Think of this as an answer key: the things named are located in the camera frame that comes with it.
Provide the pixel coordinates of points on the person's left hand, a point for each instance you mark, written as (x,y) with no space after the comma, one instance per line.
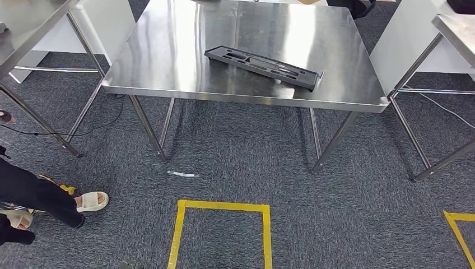
(13,119)

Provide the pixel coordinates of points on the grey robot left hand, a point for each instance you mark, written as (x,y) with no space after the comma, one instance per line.
(130,265)

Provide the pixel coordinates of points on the grey handheld controller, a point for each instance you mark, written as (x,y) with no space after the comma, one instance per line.
(4,118)

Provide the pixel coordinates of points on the black plastic frame part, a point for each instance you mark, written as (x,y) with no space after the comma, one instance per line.
(305,78)

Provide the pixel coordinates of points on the stainless steel workbench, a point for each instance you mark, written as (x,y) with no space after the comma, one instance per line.
(167,55)

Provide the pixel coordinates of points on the person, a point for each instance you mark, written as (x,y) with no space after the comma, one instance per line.
(29,193)

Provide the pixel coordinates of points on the crumpled yellow tape piece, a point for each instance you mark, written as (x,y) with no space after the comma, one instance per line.
(68,189)

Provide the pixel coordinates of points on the stainless steel table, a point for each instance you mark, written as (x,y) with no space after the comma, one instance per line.
(460,33)
(22,29)

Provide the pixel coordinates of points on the grey sheet metal panel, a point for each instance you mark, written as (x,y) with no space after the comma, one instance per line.
(3,28)

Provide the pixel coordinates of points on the white plastic strip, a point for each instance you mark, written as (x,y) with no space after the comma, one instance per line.
(182,174)

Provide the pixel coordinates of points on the yellow floor tape square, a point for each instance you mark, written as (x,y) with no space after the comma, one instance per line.
(222,205)

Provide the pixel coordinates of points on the white partition board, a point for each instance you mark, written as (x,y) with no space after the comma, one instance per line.
(107,26)
(400,44)

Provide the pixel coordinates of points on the black office chair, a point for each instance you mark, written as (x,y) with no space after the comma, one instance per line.
(356,9)

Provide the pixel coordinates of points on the black bag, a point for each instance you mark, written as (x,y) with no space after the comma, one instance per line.
(462,5)

